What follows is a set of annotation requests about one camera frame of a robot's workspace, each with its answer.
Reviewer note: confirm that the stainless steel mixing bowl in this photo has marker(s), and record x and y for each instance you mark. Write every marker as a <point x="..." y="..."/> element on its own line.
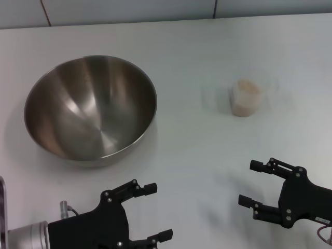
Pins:
<point x="90" y="111"/>

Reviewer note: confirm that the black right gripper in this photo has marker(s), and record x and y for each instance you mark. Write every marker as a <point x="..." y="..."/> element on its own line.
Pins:
<point x="303" y="199"/>

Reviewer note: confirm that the white rice grains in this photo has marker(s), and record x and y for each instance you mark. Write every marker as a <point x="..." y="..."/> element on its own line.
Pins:
<point x="245" y="98"/>

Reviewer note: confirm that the clear plastic cup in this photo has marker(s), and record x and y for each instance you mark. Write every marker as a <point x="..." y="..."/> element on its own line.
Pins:
<point x="255" y="77"/>

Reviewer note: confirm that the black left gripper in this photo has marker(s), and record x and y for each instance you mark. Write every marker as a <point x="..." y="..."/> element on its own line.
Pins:
<point x="90" y="228"/>

